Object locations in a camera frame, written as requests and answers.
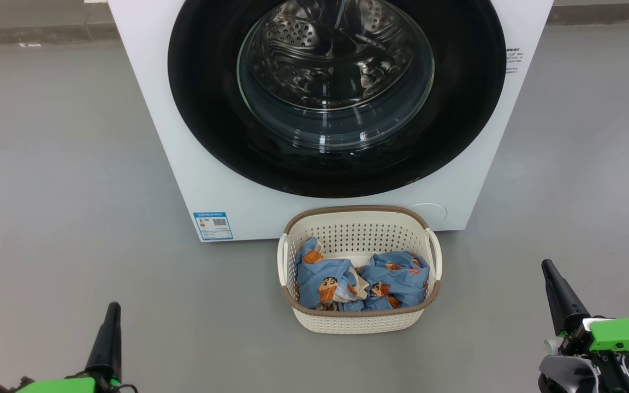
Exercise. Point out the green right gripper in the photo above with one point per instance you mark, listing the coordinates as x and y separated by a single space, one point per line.
625 333

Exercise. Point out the round white filter cover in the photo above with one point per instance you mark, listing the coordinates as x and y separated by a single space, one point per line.
429 212

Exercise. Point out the cream perforated laundry basket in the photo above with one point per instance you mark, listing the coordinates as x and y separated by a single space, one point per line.
358 322

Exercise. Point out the stainless steel washing machine drum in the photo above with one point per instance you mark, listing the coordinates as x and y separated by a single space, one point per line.
303 43

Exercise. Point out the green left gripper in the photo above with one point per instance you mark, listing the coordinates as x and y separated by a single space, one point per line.
63 386

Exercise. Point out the blue energy label sticker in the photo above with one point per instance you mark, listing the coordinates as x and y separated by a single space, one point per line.
213 226

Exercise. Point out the black glass washer door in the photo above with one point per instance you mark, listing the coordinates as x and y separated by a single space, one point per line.
205 109

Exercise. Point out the blue cartoon garment cream lining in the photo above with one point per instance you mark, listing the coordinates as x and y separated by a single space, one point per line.
320 273

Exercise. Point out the white front-load washing machine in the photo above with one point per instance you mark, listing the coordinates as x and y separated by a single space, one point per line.
145 98

